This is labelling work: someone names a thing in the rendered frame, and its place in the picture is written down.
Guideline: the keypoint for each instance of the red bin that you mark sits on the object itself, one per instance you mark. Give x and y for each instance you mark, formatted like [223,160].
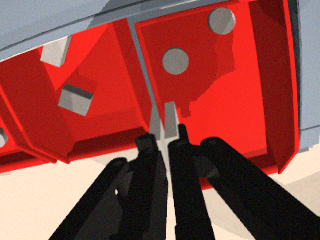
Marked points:
[16,153]
[240,86]
[31,90]

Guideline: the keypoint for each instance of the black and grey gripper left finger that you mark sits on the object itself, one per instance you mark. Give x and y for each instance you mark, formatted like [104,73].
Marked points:
[97,214]

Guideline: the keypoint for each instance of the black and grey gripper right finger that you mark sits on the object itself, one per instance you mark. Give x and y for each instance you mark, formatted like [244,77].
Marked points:
[266,209]

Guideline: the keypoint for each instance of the grey steel disc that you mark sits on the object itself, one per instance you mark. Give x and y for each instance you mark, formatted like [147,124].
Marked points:
[3,137]
[175,60]
[221,20]

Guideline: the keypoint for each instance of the grey rectangular block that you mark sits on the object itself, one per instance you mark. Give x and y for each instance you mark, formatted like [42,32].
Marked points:
[55,53]
[75,99]

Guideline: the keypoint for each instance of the dark grey metal shelf rack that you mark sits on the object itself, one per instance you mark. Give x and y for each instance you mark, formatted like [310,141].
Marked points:
[29,24]

